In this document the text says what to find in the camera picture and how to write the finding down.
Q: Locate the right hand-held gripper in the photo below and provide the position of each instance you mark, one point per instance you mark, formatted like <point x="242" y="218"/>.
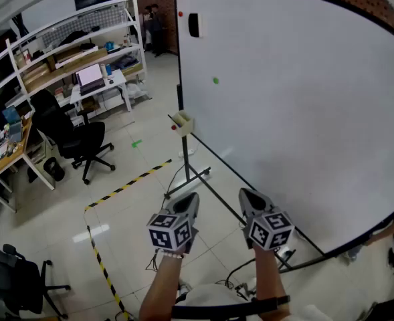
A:
<point x="270" y="231"/>

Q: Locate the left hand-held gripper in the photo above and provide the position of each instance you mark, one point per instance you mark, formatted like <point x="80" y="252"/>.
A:
<point x="170" y="232"/>

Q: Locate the green round magnet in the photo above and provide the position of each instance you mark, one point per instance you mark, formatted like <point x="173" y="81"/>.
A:
<point x="215" y="80"/>

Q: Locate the person's right forearm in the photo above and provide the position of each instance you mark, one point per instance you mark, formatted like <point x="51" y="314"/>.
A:
<point x="270" y="276"/>

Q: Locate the person's left forearm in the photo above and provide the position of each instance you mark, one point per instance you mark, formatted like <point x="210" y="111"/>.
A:
<point x="161" y="286"/>

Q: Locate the black whiteboard stand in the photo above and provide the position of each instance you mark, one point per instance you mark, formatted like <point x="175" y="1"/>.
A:
<point x="186" y="159"/>

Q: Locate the green floor tape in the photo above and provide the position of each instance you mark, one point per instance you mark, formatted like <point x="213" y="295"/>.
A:
<point x="136" y="143"/>

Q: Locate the beige marker holder box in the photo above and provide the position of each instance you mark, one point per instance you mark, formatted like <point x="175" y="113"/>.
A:
<point x="185" y="127"/>

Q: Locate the yellow black floor tape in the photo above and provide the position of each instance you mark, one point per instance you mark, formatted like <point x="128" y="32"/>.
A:
<point x="99" y="263"/>

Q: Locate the large white whiteboard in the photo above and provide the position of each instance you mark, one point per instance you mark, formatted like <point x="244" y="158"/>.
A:
<point x="300" y="112"/>

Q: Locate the black chest bar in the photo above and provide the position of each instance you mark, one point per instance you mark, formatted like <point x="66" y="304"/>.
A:
<point x="213" y="311"/>

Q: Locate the black office chair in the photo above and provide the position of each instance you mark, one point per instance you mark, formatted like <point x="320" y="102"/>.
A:
<point x="79" y="139"/>

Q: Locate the white plastic bag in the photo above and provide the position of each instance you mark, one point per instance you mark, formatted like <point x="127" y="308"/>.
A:
<point x="136" y="90"/>

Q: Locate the black trash bin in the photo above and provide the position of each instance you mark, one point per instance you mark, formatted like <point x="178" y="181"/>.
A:
<point x="53" y="169"/>

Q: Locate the small white desk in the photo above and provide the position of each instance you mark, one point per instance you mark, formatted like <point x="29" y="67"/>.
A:
<point x="117" y="78"/>

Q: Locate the blue cup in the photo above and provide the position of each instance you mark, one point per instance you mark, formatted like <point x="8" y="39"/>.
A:
<point x="108" y="69"/>

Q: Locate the open laptop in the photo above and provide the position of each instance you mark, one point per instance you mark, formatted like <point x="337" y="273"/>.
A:
<point x="89" y="74"/>

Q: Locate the black whiteboard eraser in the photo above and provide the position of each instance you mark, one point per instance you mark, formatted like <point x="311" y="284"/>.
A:
<point x="193" y="25"/>

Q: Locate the wooden workbench white legs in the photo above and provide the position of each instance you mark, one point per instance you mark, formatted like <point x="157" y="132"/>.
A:
<point x="2" y="167"/>

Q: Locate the dark chair with jacket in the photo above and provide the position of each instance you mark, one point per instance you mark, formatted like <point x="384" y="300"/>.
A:
<point x="12" y="279"/>

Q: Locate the white metal shelving rack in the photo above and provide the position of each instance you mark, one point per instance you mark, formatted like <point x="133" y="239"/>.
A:
<point x="134" y="18"/>

